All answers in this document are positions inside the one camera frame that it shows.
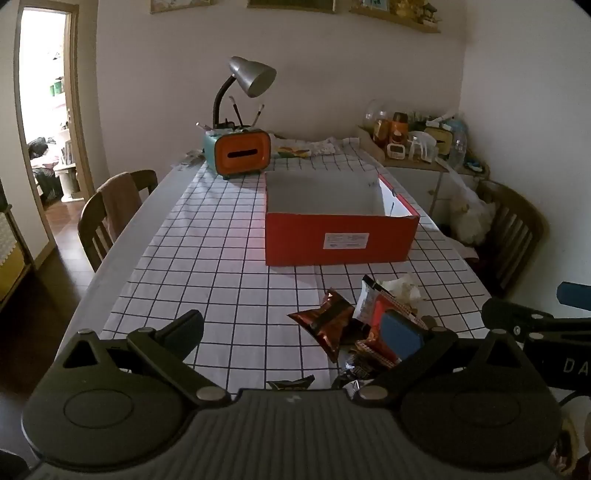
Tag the white cabinet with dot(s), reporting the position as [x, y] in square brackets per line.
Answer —
[415, 184]

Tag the wooden chair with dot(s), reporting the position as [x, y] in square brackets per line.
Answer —
[521, 230]
[90, 226]

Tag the clear glass jar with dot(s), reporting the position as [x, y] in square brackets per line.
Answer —
[376, 110]

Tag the white kitchen timer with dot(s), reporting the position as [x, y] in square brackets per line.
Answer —
[396, 151]

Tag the small dark snack packet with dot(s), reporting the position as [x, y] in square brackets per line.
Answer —
[291, 384]

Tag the red cardboard box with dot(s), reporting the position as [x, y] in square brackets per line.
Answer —
[295, 240]

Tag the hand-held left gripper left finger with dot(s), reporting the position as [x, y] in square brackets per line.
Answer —
[182, 332]

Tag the dark red foil snack packet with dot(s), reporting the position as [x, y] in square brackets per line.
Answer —
[323, 323]

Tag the grey desk lamp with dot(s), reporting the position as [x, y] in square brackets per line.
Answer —
[251, 76]

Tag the white stool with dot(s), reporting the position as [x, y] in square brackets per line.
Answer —
[69, 182]

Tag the brown cloth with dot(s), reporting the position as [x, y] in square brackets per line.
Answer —
[117, 203]

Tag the wooden door frame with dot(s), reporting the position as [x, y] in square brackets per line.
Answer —
[79, 138]

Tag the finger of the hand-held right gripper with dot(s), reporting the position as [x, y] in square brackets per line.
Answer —
[508, 314]
[575, 294]

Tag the yellow box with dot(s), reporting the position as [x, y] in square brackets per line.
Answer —
[441, 141]

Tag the clear plastic cup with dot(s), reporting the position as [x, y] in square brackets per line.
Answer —
[420, 146]

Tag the amber bottle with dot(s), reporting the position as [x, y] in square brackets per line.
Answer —
[381, 131]

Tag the red checked wafer packet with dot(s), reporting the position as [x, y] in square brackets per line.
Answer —
[374, 346]

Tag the dark cloth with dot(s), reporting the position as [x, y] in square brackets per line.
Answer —
[39, 152]

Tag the white fluffy bundle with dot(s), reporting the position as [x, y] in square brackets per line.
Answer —
[471, 217]

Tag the clear plastic bottle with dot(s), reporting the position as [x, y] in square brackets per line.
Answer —
[458, 145]

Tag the white printed plastic bag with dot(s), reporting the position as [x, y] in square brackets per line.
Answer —
[323, 147]

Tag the orange bottle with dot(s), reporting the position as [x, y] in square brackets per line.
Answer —
[399, 129]

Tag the white wrapper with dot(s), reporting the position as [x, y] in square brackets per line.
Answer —
[404, 288]

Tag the orange teal tissue box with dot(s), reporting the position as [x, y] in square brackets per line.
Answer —
[242, 154]

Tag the white red snack packet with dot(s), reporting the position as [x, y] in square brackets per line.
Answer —
[369, 304]

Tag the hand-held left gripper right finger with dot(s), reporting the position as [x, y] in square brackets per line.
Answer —
[401, 337]

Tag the framed wall picture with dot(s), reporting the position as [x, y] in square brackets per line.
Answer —
[291, 3]
[180, 5]

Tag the dark brush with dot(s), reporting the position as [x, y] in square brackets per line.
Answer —
[236, 111]
[257, 115]

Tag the white checked tablecloth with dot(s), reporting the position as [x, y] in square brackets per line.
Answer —
[207, 258]

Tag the dark shiny snack wrapper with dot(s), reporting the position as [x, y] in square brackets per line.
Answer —
[358, 371]

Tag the yellow white corrugated panel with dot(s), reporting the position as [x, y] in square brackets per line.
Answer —
[9, 263]

